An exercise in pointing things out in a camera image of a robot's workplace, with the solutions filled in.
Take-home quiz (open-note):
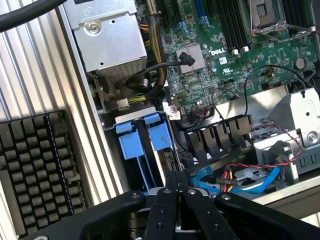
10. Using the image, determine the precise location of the metal disk bay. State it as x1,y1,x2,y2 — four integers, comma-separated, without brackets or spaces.
101,106,186,197

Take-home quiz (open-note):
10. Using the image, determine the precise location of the black plastic card guide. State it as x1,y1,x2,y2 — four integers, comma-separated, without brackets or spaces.
183,114,255,161

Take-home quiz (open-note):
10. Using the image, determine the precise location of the white label tag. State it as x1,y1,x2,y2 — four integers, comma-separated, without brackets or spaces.
161,101,181,121

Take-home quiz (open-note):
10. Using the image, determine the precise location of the white plastic connector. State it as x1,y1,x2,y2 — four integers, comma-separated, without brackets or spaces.
115,98,131,111

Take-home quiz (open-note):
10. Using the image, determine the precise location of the black grid tray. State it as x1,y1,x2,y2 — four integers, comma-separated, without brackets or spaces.
0,109,88,237

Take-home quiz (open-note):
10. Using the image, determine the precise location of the green Dell motherboard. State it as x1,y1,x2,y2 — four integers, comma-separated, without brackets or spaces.
149,0,320,120

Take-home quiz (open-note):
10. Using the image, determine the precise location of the silver metal drive cage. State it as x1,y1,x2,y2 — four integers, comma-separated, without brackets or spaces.
251,86,320,176

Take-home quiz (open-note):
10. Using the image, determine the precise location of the open silver PC case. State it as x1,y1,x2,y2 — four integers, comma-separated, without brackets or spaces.
56,0,320,218

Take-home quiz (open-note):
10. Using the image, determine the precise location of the grey chipset heatsink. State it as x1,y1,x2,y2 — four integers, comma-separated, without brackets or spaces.
174,42,205,75

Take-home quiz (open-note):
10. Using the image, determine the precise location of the silver coin battery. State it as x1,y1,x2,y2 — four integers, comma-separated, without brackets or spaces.
294,57,307,71

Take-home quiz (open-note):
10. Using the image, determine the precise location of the silver power supply unit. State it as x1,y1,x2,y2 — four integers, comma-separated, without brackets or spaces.
62,0,148,77

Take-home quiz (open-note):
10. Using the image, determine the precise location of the black RAM slot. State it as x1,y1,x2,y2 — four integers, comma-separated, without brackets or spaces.
231,0,250,53
219,0,239,55

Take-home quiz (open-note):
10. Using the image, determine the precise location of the metal CPU socket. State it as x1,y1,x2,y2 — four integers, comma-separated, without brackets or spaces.
246,0,316,38

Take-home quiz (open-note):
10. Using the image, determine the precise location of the red yellow power wire plug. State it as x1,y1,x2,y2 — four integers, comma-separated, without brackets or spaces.
215,169,243,187

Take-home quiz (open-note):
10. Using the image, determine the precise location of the blue data wire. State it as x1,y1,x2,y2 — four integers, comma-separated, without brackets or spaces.
189,165,284,195

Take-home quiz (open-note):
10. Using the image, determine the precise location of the blue disk bay bracket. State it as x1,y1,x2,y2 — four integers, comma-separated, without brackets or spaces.
143,112,173,152
115,121,146,161

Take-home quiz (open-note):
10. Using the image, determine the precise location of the red black twisted wire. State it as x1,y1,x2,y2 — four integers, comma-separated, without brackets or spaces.
229,124,303,171

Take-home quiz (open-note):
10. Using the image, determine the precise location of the black data wire with plug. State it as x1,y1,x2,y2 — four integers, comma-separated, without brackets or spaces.
125,51,196,93

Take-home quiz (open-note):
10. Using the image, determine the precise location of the sleeved power cable bundle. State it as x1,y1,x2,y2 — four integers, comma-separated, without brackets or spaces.
139,14,169,101

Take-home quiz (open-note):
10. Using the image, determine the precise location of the thin black wire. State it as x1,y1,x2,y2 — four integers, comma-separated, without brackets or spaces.
243,64,307,119

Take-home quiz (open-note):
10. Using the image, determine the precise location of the thick black cable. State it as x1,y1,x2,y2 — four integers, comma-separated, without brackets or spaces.
0,0,68,33

